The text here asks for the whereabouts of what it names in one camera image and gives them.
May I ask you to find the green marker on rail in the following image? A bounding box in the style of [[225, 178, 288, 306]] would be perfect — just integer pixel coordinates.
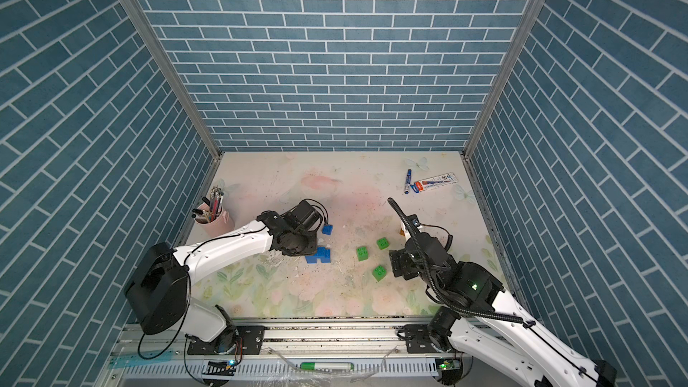
[[299, 362, 355, 371]]

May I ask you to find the pink pen bucket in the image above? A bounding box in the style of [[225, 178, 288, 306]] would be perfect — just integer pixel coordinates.
[[192, 204, 235, 238]]

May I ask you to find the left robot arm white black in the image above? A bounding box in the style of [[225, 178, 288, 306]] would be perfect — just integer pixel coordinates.
[[123, 199, 329, 355]]

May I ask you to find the bundle of pens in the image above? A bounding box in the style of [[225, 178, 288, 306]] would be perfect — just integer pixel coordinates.
[[192, 186, 224, 224]]

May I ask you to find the white toothpaste tube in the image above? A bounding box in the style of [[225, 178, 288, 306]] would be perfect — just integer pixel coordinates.
[[411, 173, 458, 194]]

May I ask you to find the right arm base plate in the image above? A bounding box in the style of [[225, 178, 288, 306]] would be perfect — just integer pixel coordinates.
[[397, 324, 451, 354]]

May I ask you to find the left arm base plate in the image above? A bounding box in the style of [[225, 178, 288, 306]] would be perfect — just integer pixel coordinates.
[[186, 325, 266, 356]]

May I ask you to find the long blue lego brick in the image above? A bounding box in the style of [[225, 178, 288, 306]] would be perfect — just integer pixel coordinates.
[[315, 247, 331, 259]]

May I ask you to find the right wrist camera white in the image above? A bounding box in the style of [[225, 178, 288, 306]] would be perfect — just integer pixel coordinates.
[[401, 214, 423, 240]]

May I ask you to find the blue marker pen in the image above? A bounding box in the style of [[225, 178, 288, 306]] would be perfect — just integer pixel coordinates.
[[403, 168, 412, 195]]

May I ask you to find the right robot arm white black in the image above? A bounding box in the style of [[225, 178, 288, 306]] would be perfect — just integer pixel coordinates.
[[388, 199, 617, 386]]

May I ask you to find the aluminium front rail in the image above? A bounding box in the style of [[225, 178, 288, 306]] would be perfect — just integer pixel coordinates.
[[97, 317, 462, 386]]

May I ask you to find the green lego small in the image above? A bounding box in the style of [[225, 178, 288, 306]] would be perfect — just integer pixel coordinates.
[[376, 238, 390, 250]]

